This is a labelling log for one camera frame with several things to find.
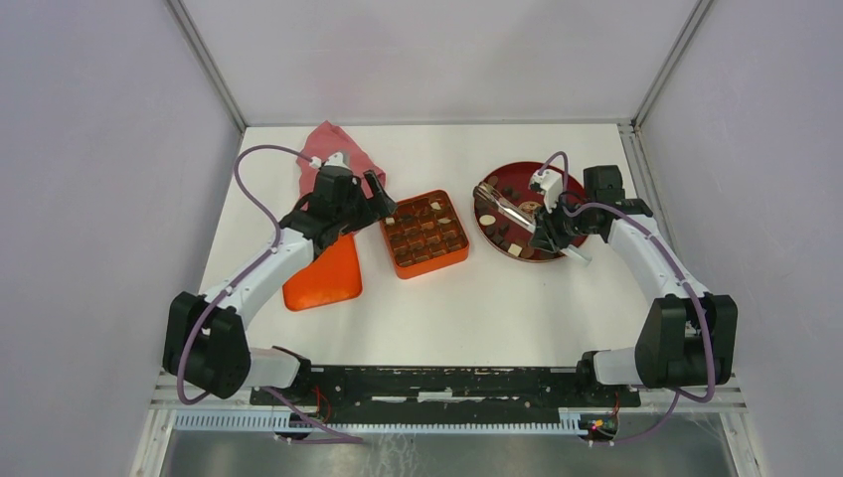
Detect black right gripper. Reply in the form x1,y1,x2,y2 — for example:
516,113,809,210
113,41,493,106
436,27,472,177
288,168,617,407
528,193,596,252

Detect orange chocolate box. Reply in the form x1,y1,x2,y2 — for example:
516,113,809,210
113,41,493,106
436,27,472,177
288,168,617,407
380,190,470,279

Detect silver white-handled tongs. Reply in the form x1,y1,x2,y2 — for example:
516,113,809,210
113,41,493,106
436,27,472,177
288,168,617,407
472,182,592,266

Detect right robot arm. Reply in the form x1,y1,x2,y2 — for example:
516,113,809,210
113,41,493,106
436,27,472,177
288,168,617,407
529,166,738,405

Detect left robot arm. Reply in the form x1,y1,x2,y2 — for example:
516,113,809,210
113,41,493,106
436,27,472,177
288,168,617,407
162,165,397,405

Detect red round plate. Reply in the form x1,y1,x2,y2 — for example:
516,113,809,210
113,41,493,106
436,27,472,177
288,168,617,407
473,161,565,263

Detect pink cloth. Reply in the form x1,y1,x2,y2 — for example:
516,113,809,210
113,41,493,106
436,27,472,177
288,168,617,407
296,121,387,197

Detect orange box lid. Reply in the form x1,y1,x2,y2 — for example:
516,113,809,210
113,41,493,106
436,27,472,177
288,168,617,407
281,236,363,312

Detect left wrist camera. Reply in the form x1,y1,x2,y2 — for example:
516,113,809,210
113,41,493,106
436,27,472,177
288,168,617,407
308,151,353,176

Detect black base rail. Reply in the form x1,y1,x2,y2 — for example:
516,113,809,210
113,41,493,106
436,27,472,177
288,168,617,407
281,365,641,424

